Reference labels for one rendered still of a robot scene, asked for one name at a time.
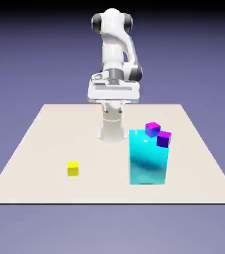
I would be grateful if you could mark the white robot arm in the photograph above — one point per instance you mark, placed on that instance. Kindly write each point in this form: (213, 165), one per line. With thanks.
(112, 35)

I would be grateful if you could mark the small purple cube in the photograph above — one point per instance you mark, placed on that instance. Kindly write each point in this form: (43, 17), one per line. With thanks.
(152, 129)
(163, 139)

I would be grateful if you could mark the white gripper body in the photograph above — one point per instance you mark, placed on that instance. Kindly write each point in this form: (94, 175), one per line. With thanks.
(113, 92)

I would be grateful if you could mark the small yellow cube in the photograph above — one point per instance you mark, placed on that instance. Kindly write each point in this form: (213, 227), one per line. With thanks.
(73, 168)

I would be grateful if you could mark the large cyan box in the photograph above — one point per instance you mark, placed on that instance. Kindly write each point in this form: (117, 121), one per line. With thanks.
(148, 158)

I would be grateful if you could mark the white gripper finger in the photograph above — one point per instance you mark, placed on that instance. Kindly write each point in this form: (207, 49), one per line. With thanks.
(105, 108)
(120, 108)

